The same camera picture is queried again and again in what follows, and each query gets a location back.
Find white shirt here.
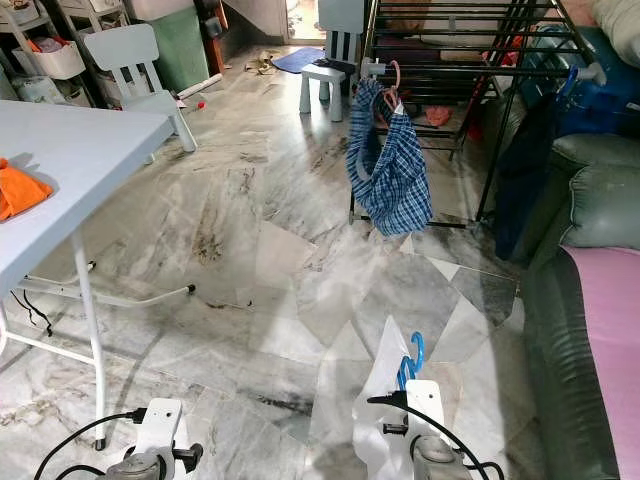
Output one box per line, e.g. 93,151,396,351
352,315,451,480

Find blue plastic hanger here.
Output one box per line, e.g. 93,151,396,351
405,332,427,376
560,62,583,99
395,355,414,391

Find orange shirt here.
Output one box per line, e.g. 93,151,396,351
0,158,54,223

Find green leather sofa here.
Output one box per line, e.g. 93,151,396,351
520,133,640,480

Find pink cloth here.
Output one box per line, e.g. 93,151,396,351
560,245,640,461

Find blue plaid shirt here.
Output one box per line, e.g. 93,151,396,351
347,78,433,236

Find dark navy garment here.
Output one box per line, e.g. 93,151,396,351
493,92,561,261

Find black metal drying rack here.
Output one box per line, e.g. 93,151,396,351
350,0,606,229

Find white folding table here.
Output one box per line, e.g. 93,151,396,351
0,100,196,451

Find white tube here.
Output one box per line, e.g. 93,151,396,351
178,75,223,101

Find blue plastic storage box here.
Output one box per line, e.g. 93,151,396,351
520,25,631,136

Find blue floor mat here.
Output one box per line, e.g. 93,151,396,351
272,47,326,74

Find brown crumpled scraps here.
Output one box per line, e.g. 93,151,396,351
245,53,279,78

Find pale plastic child chair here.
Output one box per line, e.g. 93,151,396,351
83,25,199,153
300,0,366,123

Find green bin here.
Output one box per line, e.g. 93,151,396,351
150,8,211,93

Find white storage shelf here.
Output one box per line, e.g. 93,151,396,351
0,0,121,106

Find beige pillow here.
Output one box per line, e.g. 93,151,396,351
590,0,640,41

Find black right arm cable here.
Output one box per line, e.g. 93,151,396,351
365,394,506,480

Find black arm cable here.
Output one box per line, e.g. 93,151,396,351
33,408,151,480
365,394,506,480

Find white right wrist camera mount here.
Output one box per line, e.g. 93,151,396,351
405,380,446,446

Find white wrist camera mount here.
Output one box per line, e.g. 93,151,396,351
145,398,186,461
405,380,446,446

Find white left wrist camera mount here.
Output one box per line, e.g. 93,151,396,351
145,398,186,461

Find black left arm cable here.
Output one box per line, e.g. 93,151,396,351
33,408,151,480

